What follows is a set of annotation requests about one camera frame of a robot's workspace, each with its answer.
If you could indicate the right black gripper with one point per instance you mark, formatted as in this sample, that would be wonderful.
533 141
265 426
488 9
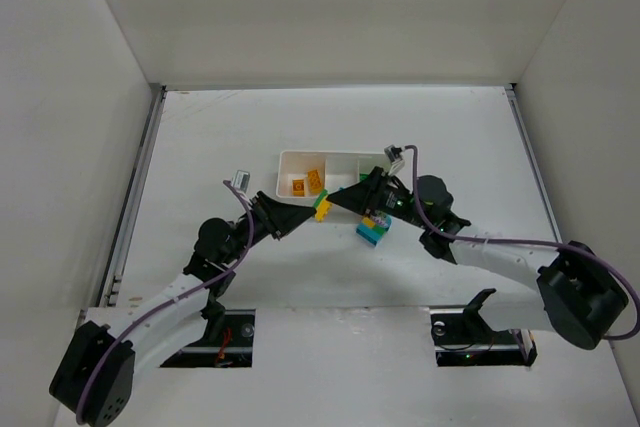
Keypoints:
375 190

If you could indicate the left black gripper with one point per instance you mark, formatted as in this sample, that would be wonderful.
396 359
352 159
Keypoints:
266 216

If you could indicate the yellow curved lego brick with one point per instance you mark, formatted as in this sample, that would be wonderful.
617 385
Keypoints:
299 187

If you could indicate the small green yellow lego piece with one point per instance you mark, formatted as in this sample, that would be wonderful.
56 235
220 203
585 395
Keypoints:
322 206

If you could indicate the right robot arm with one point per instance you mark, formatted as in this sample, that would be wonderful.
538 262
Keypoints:
569 292

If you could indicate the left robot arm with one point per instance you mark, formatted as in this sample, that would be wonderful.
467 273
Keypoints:
96 375

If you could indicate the multicolor lego cluster with frog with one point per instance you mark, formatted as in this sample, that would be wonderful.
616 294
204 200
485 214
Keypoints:
373 228

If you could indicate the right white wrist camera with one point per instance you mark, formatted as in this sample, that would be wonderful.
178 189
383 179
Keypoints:
395 157

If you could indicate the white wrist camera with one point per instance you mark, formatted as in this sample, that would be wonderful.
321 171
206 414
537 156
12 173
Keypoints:
240 181
395 157

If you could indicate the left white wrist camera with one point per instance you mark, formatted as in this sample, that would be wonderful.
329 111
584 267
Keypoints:
240 181

